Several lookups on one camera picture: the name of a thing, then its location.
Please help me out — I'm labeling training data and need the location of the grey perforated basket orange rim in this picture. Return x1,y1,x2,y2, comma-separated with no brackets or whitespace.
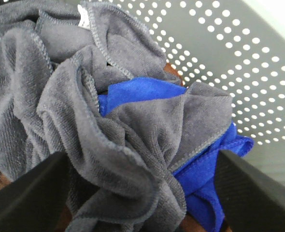
99,0,285,185

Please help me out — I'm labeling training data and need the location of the dark grey towel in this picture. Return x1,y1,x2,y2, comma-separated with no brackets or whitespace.
0,0,232,232

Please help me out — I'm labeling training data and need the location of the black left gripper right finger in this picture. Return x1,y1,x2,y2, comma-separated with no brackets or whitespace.
215,150,285,232

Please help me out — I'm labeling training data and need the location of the blue towel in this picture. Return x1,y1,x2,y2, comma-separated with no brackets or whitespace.
99,77,254,232

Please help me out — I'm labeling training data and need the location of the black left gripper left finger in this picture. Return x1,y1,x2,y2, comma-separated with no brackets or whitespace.
0,152,67,232

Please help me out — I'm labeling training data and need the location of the brown towel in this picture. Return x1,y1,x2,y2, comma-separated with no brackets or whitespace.
0,63,206,232

